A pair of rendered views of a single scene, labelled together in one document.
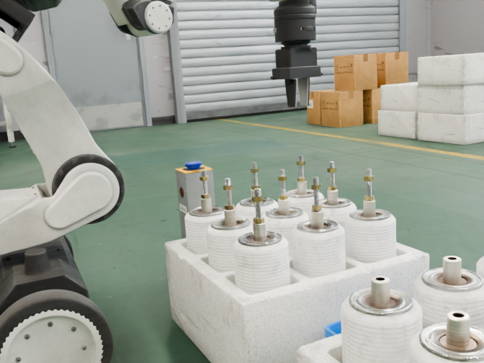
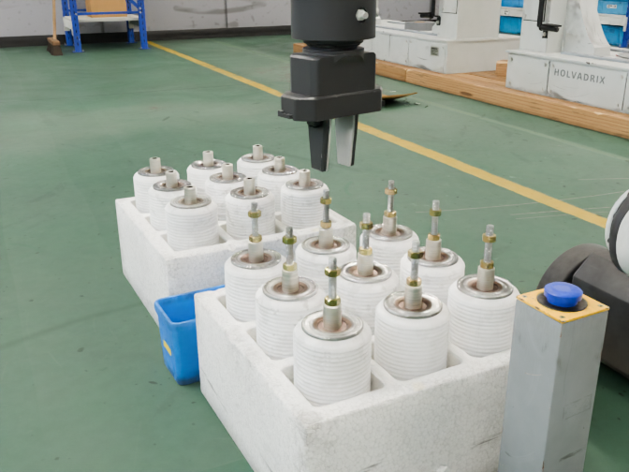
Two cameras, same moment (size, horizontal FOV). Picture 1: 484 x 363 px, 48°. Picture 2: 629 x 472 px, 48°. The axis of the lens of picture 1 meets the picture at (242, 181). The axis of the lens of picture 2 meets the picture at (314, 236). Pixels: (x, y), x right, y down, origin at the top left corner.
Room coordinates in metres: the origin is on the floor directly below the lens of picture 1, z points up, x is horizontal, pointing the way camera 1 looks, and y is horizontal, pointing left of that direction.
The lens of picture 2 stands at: (1.97, -0.18, 0.66)
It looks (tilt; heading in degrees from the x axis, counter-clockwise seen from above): 21 degrees down; 178
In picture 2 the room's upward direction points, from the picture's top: straight up
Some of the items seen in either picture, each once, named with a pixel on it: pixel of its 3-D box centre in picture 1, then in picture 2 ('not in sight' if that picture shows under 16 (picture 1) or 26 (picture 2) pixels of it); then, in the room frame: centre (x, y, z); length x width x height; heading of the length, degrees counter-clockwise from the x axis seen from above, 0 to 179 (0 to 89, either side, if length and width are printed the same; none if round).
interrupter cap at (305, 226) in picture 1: (317, 226); (326, 245); (0.94, -0.13, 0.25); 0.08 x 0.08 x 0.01
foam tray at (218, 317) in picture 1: (288, 289); (362, 370); (1.05, -0.08, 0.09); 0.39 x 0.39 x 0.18; 26
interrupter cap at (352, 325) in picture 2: (302, 194); (332, 325); (1.21, -0.14, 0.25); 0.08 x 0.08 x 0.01
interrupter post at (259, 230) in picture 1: (259, 232); (389, 225); (0.89, -0.02, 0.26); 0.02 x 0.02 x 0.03
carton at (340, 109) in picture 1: (341, 108); not in sight; (4.79, -0.92, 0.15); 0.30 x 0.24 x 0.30; 22
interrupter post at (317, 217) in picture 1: (317, 220); (326, 237); (0.94, -0.13, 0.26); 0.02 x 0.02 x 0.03
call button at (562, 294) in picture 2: (193, 166); (563, 296); (1.28, 0.11, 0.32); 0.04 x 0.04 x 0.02
